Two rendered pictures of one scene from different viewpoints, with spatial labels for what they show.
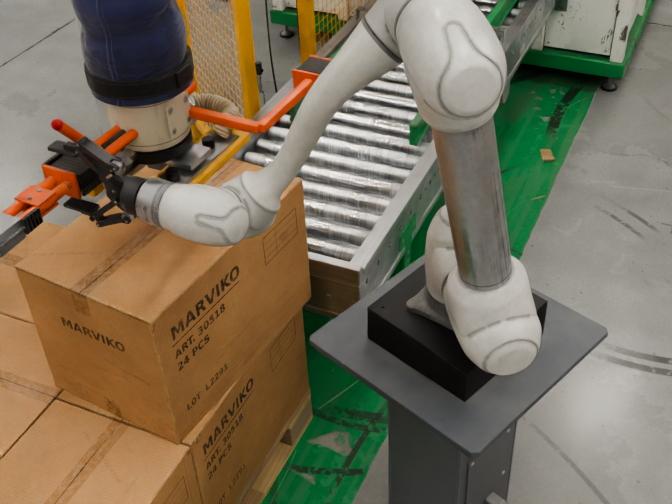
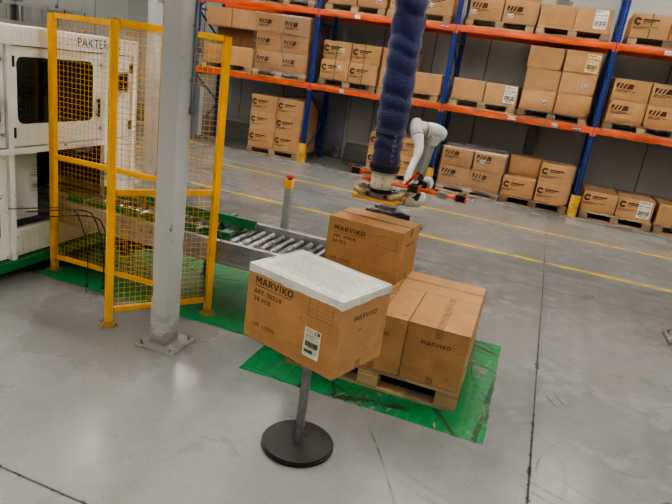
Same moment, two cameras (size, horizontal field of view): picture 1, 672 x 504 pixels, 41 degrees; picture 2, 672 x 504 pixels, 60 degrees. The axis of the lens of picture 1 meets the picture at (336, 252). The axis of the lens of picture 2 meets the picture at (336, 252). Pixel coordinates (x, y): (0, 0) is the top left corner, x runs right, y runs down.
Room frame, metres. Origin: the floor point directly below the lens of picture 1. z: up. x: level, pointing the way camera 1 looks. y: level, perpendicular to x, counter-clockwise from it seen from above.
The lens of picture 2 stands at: (2.71, 4.62, 2.01)
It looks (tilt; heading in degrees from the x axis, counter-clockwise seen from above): 18 degrees down; 261
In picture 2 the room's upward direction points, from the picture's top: 8 degrees clockwise
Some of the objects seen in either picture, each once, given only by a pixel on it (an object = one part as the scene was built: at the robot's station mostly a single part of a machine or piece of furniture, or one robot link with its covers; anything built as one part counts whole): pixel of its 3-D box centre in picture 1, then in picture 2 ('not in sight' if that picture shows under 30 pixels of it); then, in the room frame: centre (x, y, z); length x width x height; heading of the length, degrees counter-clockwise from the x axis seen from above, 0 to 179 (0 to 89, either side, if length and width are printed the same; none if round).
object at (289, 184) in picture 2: not in sight; (283, 233); (2.38, -0.46, 0.50); 0.07 x 0.07 x 1.00; 64
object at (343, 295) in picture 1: (255, 275); not in sight; (2.08, 0.25, 0.48); 0.70 x 0.03 x 0.15; 64
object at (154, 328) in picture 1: (178, 283); (371, 244); (1.75, 0.40, 0.74); 0.60 x 0.40 x 0.40; 148
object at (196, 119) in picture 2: not in sight; (187, 108); (3.16, 0.74, 1.62); 0.20 x 0.05 x 0.30; 154
